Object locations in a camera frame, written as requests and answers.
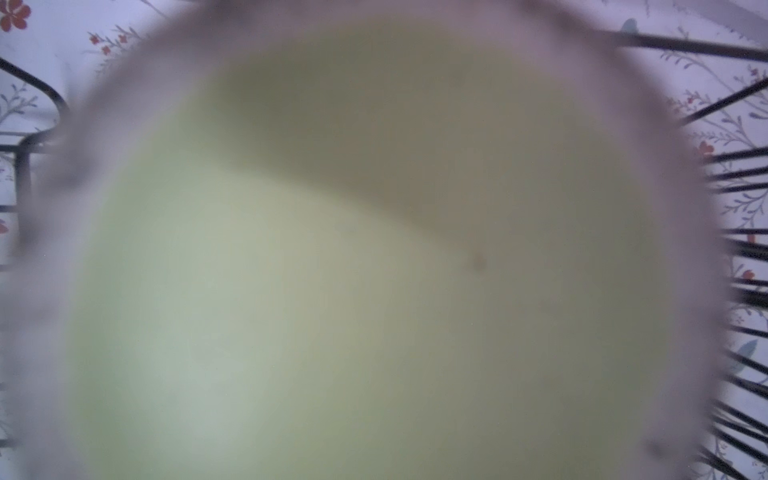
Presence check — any light green mug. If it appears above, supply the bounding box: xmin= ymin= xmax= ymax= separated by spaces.
xmin=1 ymin=1 xmax=728 ymax=479

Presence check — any black wire dish rack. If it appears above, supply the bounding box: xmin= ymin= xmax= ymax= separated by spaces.
xmin=1 ymin=31 xmax=767 ymax=479

